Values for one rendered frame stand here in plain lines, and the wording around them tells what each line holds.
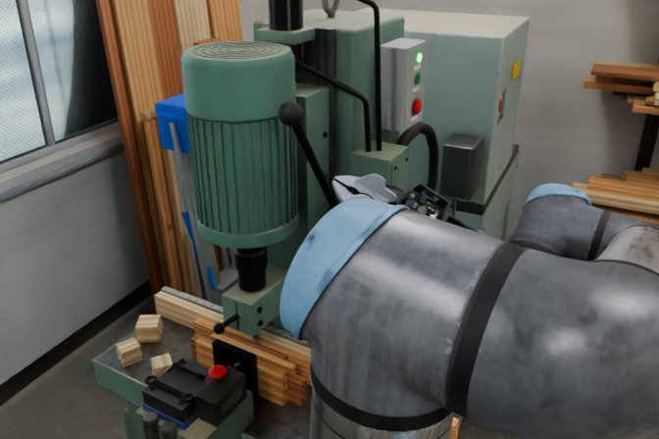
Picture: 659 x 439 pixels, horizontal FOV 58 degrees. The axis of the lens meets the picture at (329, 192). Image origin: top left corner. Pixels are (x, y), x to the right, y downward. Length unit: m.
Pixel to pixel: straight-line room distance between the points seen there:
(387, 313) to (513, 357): 0.08
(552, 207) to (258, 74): 0.48
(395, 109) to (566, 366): 0.84
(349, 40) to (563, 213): 0.45
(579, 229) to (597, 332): 0.57
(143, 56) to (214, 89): 1.68
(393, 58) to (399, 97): 0.07
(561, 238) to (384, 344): 0.58
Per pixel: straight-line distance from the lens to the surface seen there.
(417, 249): 0.38
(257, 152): 0.92
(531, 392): 0.36
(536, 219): 0.93
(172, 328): 1.33
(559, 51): 3.17
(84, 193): 2.64
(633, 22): 3.13
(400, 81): 1.12
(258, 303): 1.09
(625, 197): 2.87
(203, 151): 0.94
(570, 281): 0.37
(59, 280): 2.67
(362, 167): 1.09
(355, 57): 1.06
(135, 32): 2.53
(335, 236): 0.39
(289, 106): 0.83
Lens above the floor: 1.68
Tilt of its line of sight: 24 degrees down
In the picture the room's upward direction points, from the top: straight up
